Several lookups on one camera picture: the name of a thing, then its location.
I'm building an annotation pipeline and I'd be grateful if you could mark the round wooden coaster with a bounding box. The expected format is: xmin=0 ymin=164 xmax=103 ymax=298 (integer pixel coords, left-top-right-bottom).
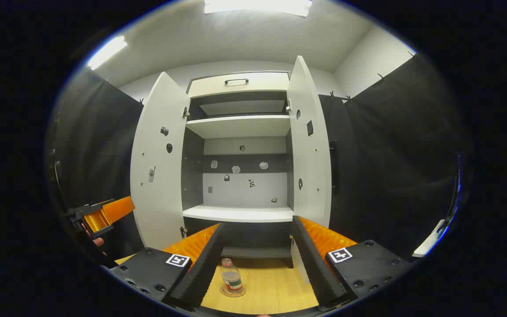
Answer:
xmin=219 ymin=284 xmax=246 ymax=298

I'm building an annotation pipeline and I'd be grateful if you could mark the white cabinet door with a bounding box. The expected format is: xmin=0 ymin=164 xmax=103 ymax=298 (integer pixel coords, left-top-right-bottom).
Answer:
xmin=287 ymin=55 xmax=332 ymax=284
xmin=130 ymin=72 xmax=191 ymax=251

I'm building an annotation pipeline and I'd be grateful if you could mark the black door handle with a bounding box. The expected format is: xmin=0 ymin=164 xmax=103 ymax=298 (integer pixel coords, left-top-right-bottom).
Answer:
xmin=329 ymin=140 xmax=338 ymax=191

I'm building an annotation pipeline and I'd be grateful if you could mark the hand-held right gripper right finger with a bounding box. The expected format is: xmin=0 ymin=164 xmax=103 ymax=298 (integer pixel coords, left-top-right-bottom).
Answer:
xmin=290 ymin=215 xmax=412 ymax=311

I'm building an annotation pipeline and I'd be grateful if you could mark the ceiling light panel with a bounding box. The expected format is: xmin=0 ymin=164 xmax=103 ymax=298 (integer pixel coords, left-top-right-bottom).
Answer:
xmin=86 ymin=35 xmax=128 ymax=71

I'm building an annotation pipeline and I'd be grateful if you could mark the white drawer front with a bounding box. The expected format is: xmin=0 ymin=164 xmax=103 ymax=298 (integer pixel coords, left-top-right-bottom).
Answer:
xmin=187 ymin=72 xmax=290 ymax=98

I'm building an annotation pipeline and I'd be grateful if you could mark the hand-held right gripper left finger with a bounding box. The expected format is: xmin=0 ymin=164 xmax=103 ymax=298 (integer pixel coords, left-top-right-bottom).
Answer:
xmin=109 ymin=222 xmax=225 ymax=312

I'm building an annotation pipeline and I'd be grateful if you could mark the grey white cabinet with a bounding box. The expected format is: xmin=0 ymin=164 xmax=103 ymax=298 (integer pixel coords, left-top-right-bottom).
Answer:
xmin=181 ymin=70 xmax=296 ymax=269

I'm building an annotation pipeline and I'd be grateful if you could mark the clear plastic bottle red collar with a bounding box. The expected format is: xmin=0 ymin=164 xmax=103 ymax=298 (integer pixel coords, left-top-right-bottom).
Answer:
xmin=220 ymin=258 xmax=242 ymax=295

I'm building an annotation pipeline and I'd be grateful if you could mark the black backdrop cloth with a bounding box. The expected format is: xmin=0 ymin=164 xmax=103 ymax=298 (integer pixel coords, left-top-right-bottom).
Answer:
xmin=48 ymin=52 xmax=466 ymax=265

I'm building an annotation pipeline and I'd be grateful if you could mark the white cabinet shelf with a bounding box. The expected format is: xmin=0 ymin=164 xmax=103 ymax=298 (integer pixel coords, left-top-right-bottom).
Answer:
xmin=183 ymin=204 xmax=295 ymax=223
xmin=186 ymin=115 xmax=291 ymax=140

